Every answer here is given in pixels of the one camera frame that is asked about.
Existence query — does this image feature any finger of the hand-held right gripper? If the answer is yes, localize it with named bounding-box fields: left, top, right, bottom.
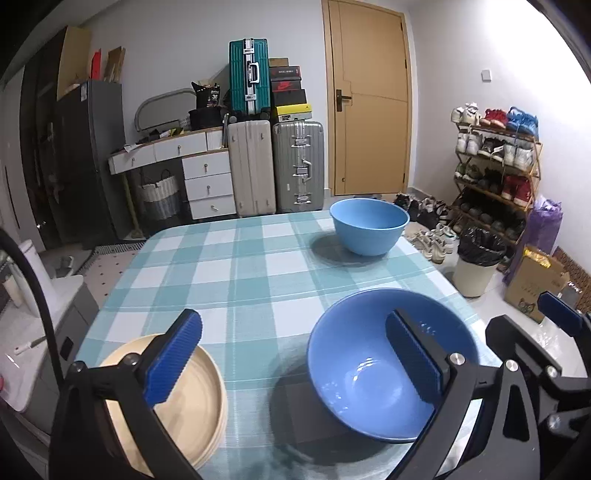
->
left=485, top=315, right=563, bottom=385
left=537, top=291, right=591, bottom=340

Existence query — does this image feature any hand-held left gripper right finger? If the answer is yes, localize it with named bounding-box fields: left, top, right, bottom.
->
left=385, top=309, right=541, bottom=480

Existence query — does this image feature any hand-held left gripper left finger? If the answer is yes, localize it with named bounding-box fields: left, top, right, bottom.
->
left=48, top=308, right=204, bottom=480

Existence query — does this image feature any cream plate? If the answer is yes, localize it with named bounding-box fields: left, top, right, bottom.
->
left=185, top=355, right=227, bottom=474
left=185, top=364, right=229, bottom=478
left=98, top=335, right=223, bottom=472

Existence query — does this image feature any printed cardboard box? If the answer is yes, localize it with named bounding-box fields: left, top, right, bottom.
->
left=503, top=246, right=571, bottom=324

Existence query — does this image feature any brown patterned doormat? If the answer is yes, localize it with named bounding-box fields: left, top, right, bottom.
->
left=551, top=246, right=591, bottom=287

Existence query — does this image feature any cream trash bin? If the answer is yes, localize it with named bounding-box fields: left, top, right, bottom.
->
left=451, top=258, right=502, bottom=298

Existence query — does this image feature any purple plastic bag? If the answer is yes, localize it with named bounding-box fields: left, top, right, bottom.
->
left=503, top=198, right=564, bottom=287

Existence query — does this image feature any black trash bag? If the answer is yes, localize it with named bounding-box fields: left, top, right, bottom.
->
left=457, top=227, right=508, bottom=267

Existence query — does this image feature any teal white checked tablecloth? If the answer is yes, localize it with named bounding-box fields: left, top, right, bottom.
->
left=76, top=210, right=497, bottom=480

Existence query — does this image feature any black white patterned floor mat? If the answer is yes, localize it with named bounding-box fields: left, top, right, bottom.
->
left=69, top=241, right=148, bottom=301

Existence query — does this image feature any scattered pile of shoes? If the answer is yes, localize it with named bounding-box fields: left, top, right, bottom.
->
left=392, top=191, right=460, bottom=265

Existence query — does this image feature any light blue bowl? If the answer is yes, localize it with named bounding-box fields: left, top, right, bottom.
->
left=329, top=198, right=411, bottom=257

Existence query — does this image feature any white side cabinet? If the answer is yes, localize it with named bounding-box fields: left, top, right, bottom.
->
left=0, top=274, right=100, bottom=435

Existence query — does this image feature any grey white woven basket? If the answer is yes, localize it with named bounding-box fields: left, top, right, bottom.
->
left=136, top=170, right=182, bottom=217

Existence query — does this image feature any white kettle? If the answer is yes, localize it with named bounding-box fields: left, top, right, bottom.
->
left=9, top=240, right=56, bottom=319

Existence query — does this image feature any shoe rack with shoes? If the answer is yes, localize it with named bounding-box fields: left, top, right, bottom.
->
left=451, top=102, right=541, bottom=241

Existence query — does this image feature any white drawer cabinet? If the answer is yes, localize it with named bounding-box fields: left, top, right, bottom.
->
left=181, top=150, right=237, bottom=220

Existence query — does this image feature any wooden shoe rack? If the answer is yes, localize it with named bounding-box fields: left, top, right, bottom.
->
left=450, top=121, right=543, bottom=245

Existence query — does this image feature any cream suitcase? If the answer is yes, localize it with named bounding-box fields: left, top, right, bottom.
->
left=228, top=119, right=277, bottom=219

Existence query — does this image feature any white desk with drawers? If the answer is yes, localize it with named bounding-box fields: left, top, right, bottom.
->
left=108, top=129, right=230, bottom=238

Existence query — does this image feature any dark grey fridge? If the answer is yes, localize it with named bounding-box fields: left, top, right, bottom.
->
left=53, top=80, right=130, bottom=241

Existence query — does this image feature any silver suitcase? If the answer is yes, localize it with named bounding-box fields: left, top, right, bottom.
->
left=271, top=121, right=325, bottom=214

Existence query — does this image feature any tan wooden door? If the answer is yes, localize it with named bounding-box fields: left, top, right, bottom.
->
left=322, top=0, right=413, bottom=197

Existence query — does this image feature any black storage basket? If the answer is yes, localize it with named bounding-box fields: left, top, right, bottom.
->
left=189, top=108, right=225, bottom=131

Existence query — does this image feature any grey arched panel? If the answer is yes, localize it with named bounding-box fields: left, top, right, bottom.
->
left=134, top=89, right=195, bottom=132

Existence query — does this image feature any black paper bag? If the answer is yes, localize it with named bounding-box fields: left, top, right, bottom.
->
left=191, top=82, right=222, bottom=110

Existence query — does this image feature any dark wardrobe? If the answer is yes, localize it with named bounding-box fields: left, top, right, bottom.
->
left=18, top=25, right=93, bottom=250

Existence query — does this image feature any plain black shoe box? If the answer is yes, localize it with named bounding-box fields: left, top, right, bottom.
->
left=272, top=89, right=308, bottom=106

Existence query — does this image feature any teal suitcase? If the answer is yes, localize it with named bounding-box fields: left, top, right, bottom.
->
left=229, top=39, right=271, bottom=116

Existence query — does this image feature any brown cardboard piece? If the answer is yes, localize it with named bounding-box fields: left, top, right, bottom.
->
left=107, top=46, right=126, bottom=83

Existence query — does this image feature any tall beige cardboard sheet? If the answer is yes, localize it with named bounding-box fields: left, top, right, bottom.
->
left=58, top=25, right=92, bottom=100

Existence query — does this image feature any thick black cable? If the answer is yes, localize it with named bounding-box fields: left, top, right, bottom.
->
left=0, top=228, right=63, bottom=374

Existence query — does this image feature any white handled tool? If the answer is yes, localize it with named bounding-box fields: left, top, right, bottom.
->
left=14, top=337, right=47, bottom=355

